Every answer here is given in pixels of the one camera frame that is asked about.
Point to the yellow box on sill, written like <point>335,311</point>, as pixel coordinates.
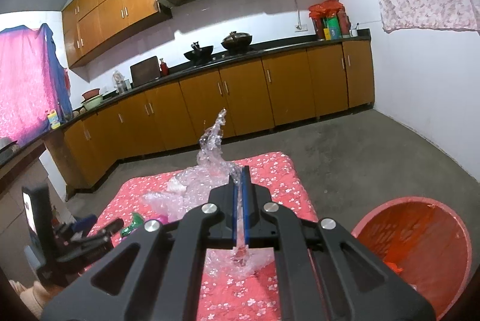
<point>53,118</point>

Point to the green and red basins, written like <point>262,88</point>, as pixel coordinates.
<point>92,99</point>

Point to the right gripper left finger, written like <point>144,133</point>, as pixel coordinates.
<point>156,272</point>

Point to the red bottle on counter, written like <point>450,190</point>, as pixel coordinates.
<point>163,68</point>

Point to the large clear bubble wrap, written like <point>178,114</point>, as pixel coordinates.
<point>192,186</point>

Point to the dark green plastic bag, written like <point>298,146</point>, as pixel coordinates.
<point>137,221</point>

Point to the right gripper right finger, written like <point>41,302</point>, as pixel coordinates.
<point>323,272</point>

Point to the dark cutting board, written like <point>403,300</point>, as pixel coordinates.
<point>145,71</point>

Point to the black wok left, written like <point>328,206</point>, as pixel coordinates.
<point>199,55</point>

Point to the white cup on counter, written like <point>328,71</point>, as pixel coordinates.
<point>354,31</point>

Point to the red bag covered bottles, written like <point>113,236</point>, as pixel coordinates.
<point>330,20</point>

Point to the clear jar on counter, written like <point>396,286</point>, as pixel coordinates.
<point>121,83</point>

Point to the black wok with lid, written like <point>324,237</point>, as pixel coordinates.
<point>237,43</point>

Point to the lower wooden cabinets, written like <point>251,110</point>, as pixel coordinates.
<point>255,95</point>

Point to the orange bag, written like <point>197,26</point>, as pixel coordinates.
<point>394,267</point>

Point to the purple plastic bag ball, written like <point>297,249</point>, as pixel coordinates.
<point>163,219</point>

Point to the person's left hand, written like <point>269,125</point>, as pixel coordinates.
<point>36,297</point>

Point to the red plastic basket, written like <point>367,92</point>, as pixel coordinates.
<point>428,240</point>

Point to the pink and blue curtain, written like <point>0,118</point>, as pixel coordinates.
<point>33,83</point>

